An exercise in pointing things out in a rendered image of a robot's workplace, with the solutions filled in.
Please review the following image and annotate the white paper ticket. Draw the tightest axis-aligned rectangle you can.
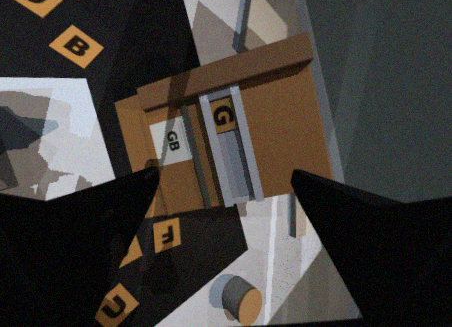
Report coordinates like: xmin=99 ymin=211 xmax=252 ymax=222
xmin=150 ymin=116 xmax=194 ymax=167

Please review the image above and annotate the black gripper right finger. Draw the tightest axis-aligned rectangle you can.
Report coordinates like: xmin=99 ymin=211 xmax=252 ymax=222
xmin=291 ymin=169 xmax=452 ymax=317

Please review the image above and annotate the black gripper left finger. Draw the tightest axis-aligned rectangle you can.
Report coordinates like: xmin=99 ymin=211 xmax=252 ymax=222
xmin=0 ymin=167 xmax=159 ymax=327

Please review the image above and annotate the tan flat rectangular board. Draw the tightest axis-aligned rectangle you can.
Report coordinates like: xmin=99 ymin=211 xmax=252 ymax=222
xmin=290 ymin=193 xmax=312 ymax=238

